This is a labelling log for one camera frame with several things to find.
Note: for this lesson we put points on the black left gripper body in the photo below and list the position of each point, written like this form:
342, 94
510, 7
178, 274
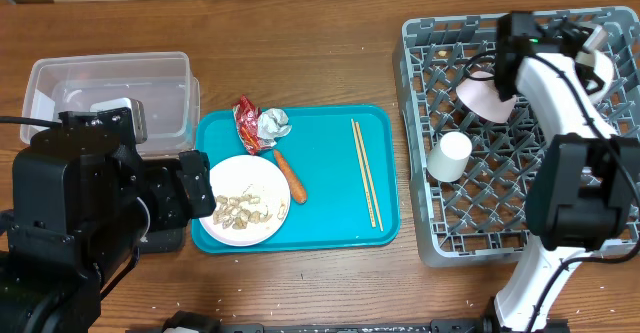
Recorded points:
168, 206

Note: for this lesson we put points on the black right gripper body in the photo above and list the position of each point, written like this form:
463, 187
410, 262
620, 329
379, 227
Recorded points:
504, 88

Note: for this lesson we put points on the pink bowl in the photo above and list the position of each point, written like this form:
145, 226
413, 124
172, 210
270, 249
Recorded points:
479, 94

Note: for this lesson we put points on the white paper cup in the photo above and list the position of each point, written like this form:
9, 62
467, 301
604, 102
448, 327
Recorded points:
447, 161

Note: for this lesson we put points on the wooden chopstick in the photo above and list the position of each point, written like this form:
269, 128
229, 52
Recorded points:
361, 162
372, 188

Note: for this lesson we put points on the white bowl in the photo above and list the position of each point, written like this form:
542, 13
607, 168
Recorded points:
595, 72

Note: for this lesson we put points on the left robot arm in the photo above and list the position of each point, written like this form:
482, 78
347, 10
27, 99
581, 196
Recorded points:
86, 207

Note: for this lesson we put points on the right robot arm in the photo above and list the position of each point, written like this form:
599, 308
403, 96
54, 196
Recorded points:
586, 184

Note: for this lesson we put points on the grey dishwasher rack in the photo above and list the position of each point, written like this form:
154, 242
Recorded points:
480, 218

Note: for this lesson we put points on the black tray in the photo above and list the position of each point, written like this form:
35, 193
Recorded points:
165, 200

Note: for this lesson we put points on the white plate with food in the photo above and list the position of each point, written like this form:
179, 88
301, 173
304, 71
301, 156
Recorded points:
252, 201

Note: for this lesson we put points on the red snack wrapper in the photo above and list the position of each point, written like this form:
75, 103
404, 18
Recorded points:
246, 116

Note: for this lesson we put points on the clear plastic bin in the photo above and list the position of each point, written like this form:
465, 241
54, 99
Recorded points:
162, 82

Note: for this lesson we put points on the orange carrot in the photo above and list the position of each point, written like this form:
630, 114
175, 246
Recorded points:
298, 191

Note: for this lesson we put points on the crumpled white paper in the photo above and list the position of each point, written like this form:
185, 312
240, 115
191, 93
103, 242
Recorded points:
272, 124

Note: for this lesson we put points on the teal plastic tray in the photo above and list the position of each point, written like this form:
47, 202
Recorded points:
321, 150

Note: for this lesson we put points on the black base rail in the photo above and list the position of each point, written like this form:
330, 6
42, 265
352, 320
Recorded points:
190, 322

